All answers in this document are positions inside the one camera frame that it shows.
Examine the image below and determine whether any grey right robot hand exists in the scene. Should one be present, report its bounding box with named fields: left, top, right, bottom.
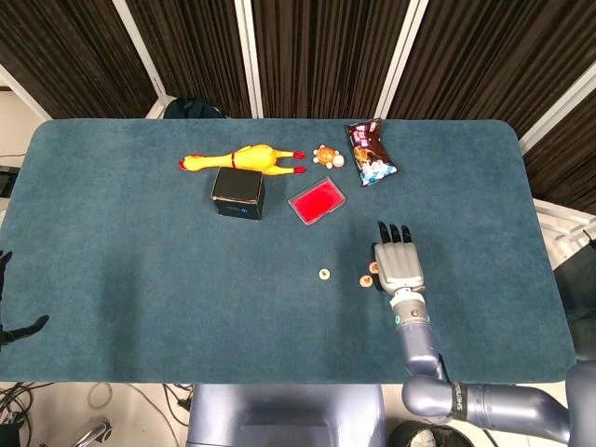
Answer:
left=371, top=221, right=427, bottom=295

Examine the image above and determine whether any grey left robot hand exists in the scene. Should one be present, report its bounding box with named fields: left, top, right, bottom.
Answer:
left=0, top=250, right=50, bottom=348

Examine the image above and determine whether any black electronic device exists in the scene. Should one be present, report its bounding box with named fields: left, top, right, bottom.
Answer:
left=0, top=165, right=20, bottom=197

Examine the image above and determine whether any red ink pad case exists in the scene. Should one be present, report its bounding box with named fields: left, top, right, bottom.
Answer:
left=287, top=176, right=348, bottom=228

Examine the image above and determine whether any dark snack bag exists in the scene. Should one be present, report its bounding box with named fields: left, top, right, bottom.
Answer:
left=345, top=117, right=400, bottom=188

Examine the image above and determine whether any orange turtle toy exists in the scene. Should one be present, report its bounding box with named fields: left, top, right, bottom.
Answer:
left=311, top=144, right=346, bottom=169

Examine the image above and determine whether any teal velvet tablecloth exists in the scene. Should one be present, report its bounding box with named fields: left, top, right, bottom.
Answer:
left=0, top=118, right=577, bottom=386

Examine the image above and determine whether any black waste bin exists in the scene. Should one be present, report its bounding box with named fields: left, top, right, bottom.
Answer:
left=389, top=418, right=474, bottom=447

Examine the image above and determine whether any white metal rack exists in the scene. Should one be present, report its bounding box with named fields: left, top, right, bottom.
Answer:
left=533, top=197, right=596, bottom=246

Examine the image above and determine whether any black cardboard box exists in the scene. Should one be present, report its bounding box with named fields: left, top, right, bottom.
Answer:
left=210, top=167, right=267, bottom=222

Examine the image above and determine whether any yellow rubber chicken toy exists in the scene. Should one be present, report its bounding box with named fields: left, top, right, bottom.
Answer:
left=178, top=143, right=307, bottom=177

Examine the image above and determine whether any chrome metal leg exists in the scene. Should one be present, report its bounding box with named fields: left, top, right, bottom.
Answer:
left=76, top=417, right=114, bottom=447

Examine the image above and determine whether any blue-grey robot torso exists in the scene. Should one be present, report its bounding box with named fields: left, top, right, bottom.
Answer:
left=185, top=383, right=388, bottom=447

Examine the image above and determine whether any dark brown curtain panel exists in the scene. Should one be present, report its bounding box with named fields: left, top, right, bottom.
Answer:
left=0, top=0, right=157, bottom=120
left=253, top=0, right=411, bottom=120
left=388, top=0, right=596, bottom=139
left=523, top=100, right=596, bottom=213
left=125, top=0, right=255, bottom=118

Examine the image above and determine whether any black bag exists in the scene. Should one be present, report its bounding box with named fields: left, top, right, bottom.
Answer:
left=162, top=96, right=230, bottom=120

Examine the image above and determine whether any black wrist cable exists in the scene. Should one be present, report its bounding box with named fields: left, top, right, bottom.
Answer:
left=436, top=352, right=456, bottom=386

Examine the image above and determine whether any black cable bundle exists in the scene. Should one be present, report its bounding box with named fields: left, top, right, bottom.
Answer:
left=0, top=381, right=52, bottom=447

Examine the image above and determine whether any white partition frame post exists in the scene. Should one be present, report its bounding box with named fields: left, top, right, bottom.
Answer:
left=375, top=0, right=430, bottom=120
left=110, top=0, right=169, bottom=120
left=518, top=72, right=596, bottom=153
left=234, top=0, right=265, bottom=118
left=0, top=62, right=51, bottom=121

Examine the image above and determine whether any black cable with plug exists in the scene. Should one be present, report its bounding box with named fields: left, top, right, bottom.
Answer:
left=161, top=382, right=196, bottom=415

